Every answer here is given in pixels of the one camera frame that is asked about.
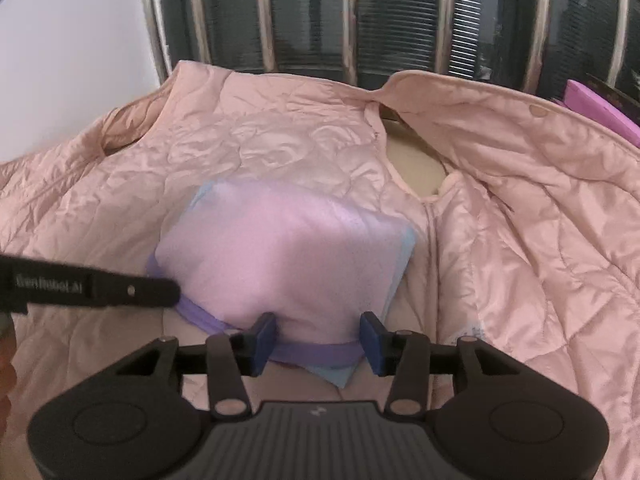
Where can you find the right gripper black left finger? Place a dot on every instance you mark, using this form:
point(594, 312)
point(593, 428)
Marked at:
point(230, 358)

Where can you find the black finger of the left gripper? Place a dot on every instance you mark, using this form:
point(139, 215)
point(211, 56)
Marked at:
point(107, 289)

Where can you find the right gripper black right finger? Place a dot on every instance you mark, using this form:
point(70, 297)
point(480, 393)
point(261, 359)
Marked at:
point(404, 356)

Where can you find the pink blue purple-trimmed garment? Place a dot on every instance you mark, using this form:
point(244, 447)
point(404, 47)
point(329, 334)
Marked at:
point(243, 248)

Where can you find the pink quilted jacket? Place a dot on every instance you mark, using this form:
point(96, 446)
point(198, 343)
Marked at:
point(527, 214)

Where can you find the person's hand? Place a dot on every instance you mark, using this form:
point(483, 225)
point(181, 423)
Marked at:
point(7, 370)

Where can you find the magenta pink storage case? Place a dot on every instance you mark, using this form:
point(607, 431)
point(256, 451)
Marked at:
point(579, 98)

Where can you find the black book with gold print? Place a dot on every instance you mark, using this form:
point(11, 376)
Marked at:
point(612, 95)

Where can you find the steel window guard railing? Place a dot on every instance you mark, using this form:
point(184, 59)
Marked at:
point(535, 46)

